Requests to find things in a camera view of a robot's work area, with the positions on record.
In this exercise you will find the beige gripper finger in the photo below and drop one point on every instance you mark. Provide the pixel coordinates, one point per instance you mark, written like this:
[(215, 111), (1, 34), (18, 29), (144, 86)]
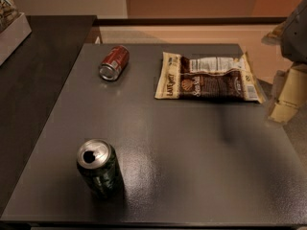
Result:
[(289, 93)]

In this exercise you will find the red coke can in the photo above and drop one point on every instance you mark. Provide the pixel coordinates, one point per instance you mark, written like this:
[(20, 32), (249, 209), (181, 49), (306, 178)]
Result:
[(114, 63)]

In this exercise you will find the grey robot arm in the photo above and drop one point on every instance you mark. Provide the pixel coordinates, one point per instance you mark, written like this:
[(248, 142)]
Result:
[(293, 41)]

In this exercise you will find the green soda can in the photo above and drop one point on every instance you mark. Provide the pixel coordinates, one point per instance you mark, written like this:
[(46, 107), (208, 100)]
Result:
[(98, 165)]

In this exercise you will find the brown chip bag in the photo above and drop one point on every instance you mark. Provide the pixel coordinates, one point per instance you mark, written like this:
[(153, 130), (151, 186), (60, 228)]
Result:
[(214, 78)]

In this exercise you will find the white box with snacks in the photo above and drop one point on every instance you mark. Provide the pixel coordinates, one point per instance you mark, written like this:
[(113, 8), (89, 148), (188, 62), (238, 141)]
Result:
[(14, 28)]

